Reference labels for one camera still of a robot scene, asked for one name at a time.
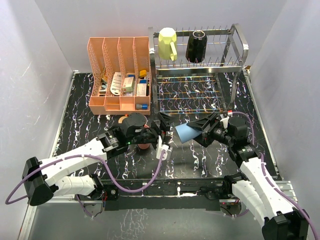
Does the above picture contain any aluminium frame rail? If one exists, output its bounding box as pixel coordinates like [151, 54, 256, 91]
[24, 174, 310, 240]

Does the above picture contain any light blue cup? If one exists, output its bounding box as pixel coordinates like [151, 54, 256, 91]
[175, 123, 202, 144]

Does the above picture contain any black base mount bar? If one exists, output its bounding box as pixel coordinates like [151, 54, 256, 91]
[78, 178, 243, 215]

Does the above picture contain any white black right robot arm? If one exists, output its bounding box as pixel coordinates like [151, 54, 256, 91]
[187, 113, 310, 240]

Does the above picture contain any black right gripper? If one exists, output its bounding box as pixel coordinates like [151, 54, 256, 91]
[187, 112, 234, 147]

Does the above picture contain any stainless steel dish rack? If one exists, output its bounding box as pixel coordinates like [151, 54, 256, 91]
[148, 23, 249, 115]

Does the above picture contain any yellow faceted mug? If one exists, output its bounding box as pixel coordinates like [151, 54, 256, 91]
[158, 27, 178, 61]

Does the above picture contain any pink plastic cup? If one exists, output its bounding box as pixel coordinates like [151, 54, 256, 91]
[137, 143, 150, 150]

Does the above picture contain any blue grey cylinder battery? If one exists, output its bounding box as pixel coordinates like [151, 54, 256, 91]
[135, 103, 149, 110]

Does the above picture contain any white red printed box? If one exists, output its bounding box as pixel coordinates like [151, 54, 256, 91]
[136, 83, 147, 97]

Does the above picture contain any yellow black small object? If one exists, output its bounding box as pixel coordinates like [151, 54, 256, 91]
[139, 70, 147, 78]

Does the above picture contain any white barcode label card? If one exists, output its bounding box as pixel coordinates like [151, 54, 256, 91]
[110, 72, 122, 96]

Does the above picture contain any small orange mug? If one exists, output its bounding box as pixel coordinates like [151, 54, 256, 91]
[118, 115, 128, 124]

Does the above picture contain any orange plastic file organizer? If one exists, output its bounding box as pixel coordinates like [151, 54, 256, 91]
[87, 36, 152, 116]

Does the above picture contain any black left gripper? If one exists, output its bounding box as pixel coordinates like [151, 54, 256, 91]
[127, 114, 176, 151]

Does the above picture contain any white green small box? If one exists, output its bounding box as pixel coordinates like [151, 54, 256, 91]
[122, 76, 135, 93]

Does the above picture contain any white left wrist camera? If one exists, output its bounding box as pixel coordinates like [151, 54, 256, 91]
[156, 136, 173, 161]

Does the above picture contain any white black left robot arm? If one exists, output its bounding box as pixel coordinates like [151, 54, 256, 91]
[22, 112, 172, 206]

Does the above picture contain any black glossy cup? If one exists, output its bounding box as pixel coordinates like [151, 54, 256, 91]
[185, 30, 208, 64]

